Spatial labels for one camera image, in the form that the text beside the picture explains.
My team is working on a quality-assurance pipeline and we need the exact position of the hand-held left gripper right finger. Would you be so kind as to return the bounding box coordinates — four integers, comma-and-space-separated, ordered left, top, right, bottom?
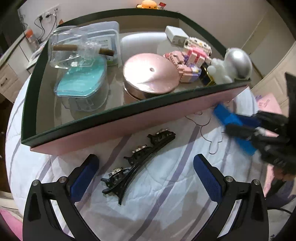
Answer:
193, 153, 270, 241

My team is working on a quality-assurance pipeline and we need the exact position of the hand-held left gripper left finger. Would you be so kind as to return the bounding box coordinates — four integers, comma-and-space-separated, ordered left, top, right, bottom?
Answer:
22, 153, 109, 241

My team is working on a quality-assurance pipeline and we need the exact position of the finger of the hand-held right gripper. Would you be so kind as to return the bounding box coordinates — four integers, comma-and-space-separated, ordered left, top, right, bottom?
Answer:
239, 113, 288, 130
225, 124, 264, 143

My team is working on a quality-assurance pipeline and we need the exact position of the black hair clip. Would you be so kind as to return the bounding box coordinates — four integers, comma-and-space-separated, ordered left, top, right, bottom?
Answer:
100, 128, 176, 205

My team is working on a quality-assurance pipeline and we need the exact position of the pink box with dark rim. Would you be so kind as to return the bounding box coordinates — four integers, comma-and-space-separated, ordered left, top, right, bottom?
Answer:
21, 8, 252, 156

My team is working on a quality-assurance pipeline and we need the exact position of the white astronaut figurine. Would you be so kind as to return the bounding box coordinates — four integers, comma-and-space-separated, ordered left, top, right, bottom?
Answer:
206, 47, 253, 84

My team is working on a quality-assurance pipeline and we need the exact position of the dark blue small box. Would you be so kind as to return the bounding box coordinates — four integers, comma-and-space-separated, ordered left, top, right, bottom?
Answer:
200, 65, 215, 87

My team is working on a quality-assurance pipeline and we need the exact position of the pink purple block figure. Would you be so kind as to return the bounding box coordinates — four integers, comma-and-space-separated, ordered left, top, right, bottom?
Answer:
163, 51, 202, 83

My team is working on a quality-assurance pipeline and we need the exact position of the pink white striped block figure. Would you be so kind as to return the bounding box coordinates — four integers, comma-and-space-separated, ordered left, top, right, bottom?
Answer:
184, 37, 212, 65

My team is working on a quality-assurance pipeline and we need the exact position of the teal plastic case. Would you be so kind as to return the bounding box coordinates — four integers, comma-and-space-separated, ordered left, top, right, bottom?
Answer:
54, 56, 109, 112

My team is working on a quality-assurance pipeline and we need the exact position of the rose gold round tin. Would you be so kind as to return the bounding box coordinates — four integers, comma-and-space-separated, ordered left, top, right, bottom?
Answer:
122, 53, 181, 101

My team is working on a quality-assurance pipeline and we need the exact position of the white charger block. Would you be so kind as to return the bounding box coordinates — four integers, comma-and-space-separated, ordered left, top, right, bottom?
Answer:
165, 25, 188, 44

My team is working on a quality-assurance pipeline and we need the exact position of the clear case with brown stick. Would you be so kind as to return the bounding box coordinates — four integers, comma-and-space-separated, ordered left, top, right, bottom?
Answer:
48, 28, 115, 69

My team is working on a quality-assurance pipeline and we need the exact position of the white plug adapter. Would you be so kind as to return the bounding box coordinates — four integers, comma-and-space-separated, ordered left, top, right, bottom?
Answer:
120, 32, 167, 55

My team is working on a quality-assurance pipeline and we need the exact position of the clear plastic flosser box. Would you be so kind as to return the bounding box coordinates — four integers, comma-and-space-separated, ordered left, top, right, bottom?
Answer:
55, 21, 121, 67

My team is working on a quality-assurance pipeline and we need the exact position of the person's right hand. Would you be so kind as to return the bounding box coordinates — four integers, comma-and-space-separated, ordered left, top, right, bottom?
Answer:
275, 169, 293, 182

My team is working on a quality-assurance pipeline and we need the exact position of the pink embroidered quilt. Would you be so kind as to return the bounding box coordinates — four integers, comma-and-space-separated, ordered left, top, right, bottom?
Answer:
253, 93, 281, 114

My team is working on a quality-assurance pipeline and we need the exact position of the pink cloth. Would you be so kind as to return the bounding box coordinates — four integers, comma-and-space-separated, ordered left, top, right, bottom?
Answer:
0, 207, 23, 241

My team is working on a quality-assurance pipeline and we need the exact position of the white desk with drawers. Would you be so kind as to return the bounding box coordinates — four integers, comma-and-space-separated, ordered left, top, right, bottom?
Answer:
0, 32, 26, 103

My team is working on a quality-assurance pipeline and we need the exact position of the white side table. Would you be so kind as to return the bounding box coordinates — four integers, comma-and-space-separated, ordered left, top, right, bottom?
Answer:
25, 43, 49, 70

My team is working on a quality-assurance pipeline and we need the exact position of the clear bottle orange cap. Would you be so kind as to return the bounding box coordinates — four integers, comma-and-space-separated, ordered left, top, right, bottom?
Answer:
25, 29, 41, 52

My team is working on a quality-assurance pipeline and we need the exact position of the orange octopus plush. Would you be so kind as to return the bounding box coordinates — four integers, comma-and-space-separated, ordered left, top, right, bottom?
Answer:
136, 0, 160, 10

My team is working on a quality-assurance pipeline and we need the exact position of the black power cable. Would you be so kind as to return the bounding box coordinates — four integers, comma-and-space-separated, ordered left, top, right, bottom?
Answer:
35, 14, 58, 43

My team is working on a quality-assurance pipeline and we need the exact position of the wall power outlet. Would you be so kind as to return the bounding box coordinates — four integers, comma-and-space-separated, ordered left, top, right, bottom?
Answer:
37, 6, 59, 22

